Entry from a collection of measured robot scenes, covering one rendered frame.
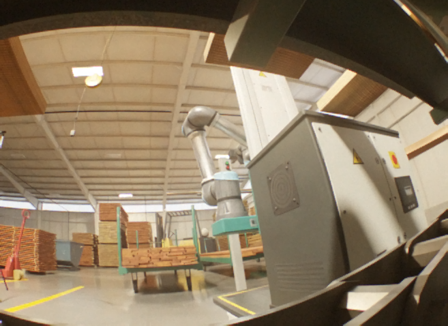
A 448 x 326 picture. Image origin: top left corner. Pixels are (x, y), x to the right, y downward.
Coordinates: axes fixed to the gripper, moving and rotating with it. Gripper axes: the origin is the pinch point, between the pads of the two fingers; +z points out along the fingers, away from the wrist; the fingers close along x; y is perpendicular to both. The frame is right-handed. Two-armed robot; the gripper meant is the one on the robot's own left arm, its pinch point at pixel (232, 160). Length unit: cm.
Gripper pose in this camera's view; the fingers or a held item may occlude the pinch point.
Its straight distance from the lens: 158.5
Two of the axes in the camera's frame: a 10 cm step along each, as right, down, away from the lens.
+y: -1.8, -9.0, 3.8
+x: -9.4, 0.4, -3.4
